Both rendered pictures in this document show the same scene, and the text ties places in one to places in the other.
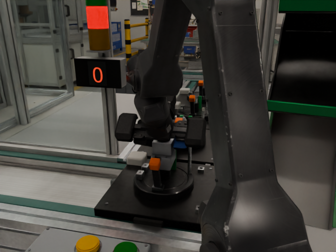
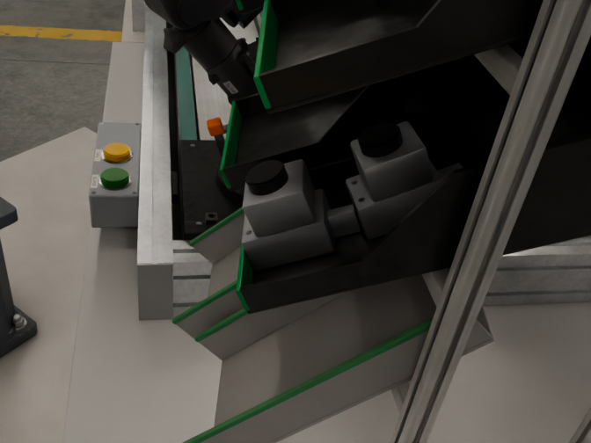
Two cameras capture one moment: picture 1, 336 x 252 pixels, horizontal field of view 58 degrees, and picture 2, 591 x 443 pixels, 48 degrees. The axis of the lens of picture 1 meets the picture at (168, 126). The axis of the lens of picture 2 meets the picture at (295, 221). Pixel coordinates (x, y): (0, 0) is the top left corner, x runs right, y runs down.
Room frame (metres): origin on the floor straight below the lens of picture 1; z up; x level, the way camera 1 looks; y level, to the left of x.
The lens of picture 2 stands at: (0.29, -0.74, 1.53)
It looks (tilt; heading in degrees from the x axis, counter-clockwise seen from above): 37 degrees down; 63
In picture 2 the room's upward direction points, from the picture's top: 8 degrees clockwise
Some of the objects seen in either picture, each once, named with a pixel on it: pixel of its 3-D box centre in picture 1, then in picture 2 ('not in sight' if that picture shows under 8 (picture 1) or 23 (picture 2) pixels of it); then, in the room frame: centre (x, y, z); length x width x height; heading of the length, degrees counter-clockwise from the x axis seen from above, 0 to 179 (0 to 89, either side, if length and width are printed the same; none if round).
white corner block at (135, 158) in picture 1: (137, 161); not in sight; (0.73, 0.08, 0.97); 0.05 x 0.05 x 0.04; 77
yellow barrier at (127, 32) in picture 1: (148, 38); not in sight; (9.08, 0.58, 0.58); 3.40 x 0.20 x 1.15; 166
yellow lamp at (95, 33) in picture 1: (99, 39); not in sight; (0.77, 0.17, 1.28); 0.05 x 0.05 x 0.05
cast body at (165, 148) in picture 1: (164, 147); not in sight; (0.62, 0.01, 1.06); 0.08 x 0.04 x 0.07; 168
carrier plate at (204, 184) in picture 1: (163, 188); (262, 186); (0.61, 0.01, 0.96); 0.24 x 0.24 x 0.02; 77
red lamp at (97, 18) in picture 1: (97, 17); not in sight; (0.77, 0.17, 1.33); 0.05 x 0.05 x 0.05
